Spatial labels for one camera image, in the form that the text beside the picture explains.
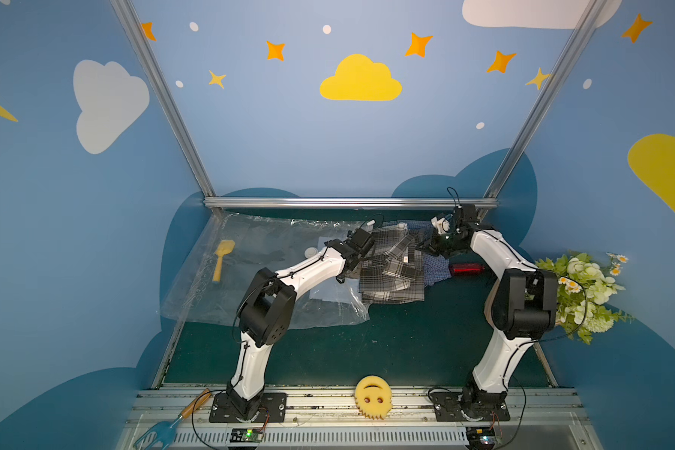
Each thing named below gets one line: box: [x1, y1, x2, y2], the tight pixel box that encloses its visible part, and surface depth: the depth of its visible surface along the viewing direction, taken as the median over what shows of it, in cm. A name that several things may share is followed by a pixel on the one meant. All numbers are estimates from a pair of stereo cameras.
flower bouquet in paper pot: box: [534, 251, 635, 345], surface depth 66 cm
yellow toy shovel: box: [211, 240, 236, 283], surface depth 104 cm
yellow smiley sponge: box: [354, 375, 393, 420], surface depth 75 cm
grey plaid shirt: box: [359, 222, 425, 304], surface depth 96 cm
